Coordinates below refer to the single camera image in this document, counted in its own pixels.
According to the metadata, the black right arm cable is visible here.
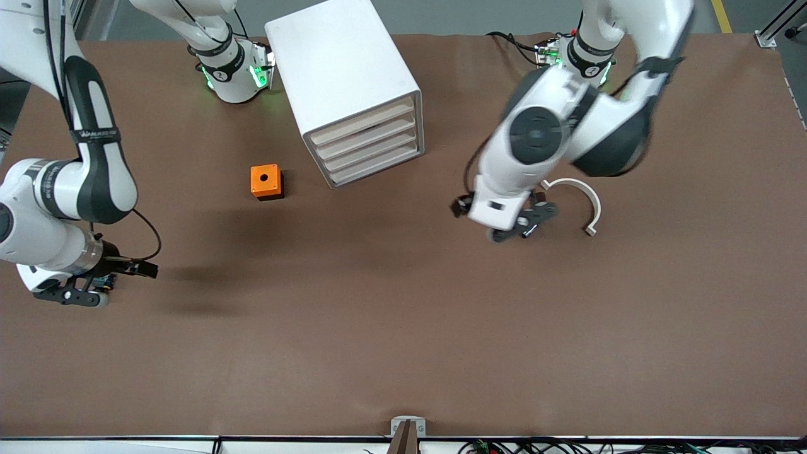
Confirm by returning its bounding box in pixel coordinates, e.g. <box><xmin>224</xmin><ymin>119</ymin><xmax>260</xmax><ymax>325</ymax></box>
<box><xmin>43</xmin><ymin>0</ymin><xmax>163</xmax><ymax>263</ymax></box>

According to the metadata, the white curved plastic clamp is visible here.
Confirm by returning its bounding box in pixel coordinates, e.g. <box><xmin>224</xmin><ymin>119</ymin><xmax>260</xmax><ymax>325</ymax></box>
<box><xmin>540</xmin><ymin>178</ymin><xmax>602</xmax><ymax>238</ymax></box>

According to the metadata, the grey metal bracket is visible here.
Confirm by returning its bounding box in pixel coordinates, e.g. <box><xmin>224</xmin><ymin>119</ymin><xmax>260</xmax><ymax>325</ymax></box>
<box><xmin>390</xmin><ymin>416</ymin><xmax>427</xmax><ymax>438</ymax></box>

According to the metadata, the white drawer cabinet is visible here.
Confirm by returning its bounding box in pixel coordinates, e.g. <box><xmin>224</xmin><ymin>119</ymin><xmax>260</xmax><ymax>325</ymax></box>
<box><xmin>264</xmin><ymin>0</ymin><xmax>425</xmax><ymax>190</ymax></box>

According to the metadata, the tangled cable bundle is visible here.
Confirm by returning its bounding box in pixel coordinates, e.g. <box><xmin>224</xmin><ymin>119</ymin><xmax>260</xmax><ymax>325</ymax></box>
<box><xmin>459</xmin><ymin>439</ymin><xmax>807</xmax><ymax>454</ymax></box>

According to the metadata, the black base cable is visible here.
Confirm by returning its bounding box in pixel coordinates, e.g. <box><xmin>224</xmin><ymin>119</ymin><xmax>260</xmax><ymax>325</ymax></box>
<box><xmin>487</xmin><ymin>30</ymin><xmax>544</xmax><ymax>67</ymax></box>
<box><xmin>228</xmin><ymin>5</ymin><xmax>250</xmax><ymax>40</ymax></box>

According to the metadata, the white beige cabinet drawer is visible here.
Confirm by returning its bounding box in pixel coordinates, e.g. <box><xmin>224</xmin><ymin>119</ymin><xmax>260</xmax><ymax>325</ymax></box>
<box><xmin>319</xmin><ymin>122</ymin><xmax>421</xmax><ymax>175</ymax></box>
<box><xmin>309</xmin><ymin>95</ymin><xmax>418</xmax><ymax>149</ymax></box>
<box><xmin>313</xmin><ymin>108</ymin><xmax>419</xmax><ymax>163</ymax></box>
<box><xmin>325</xmin><ymin>136</ymin><xmax>423</xmax><ymax>188</ymax></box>

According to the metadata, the white table edge rail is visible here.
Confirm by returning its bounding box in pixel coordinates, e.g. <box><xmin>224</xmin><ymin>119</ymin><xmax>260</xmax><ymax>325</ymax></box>
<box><xmin>0</xmin><ymin>437</ymin><xmax>807</xmax><ymax>454</ymax></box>

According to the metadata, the aluminium frame profile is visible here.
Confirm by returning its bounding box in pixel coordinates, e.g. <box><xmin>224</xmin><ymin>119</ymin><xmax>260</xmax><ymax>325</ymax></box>
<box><xmin>753</xmin><ymin>0</ymin><xmax>807</xmax><ymax>50</ymax></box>
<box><xmin>63</xmin><ymin>0</ymin><xmax>122</xmax><ymax>42</ymax></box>

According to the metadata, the brown table mat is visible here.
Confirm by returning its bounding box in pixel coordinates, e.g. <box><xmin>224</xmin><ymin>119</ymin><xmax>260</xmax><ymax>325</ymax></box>
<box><xmin>0</xmin><ymin>33</ymin><xmax>807</xmax><ymax>439</ymax></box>

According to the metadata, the brown post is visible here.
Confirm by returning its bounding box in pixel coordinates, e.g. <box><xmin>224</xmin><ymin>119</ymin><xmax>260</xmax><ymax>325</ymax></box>
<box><xmin>387</xmin><ymin>421</ymin><xmax>421</xmax><ymax>454</ymax></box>

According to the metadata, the orange button enclosure box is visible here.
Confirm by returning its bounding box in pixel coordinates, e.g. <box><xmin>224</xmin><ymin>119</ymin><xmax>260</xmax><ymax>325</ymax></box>
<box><xmin>250</xmin><ymin>163</ymin><xmax>285</xmax><ymax>202</ymax></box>

